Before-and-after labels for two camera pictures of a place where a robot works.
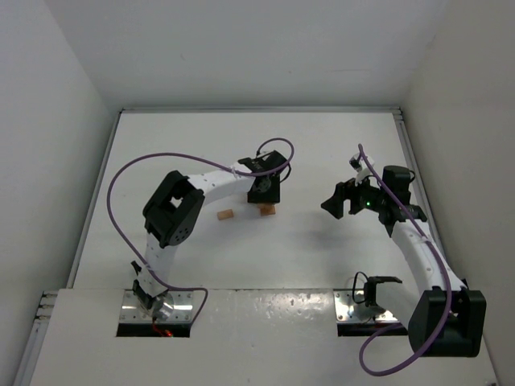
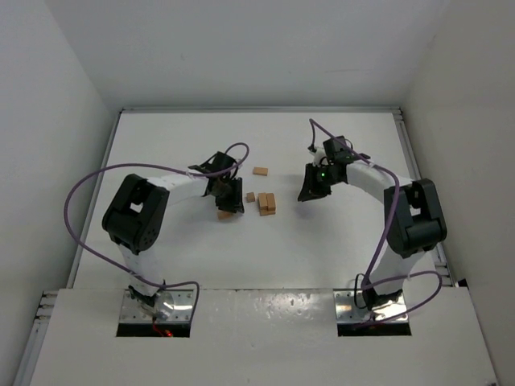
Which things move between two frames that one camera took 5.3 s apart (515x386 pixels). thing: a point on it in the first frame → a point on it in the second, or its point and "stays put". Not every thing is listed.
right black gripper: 346,197 → 312,185
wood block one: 225,214 stays put
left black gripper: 265,198 → 230,195
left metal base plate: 179,302 stays put
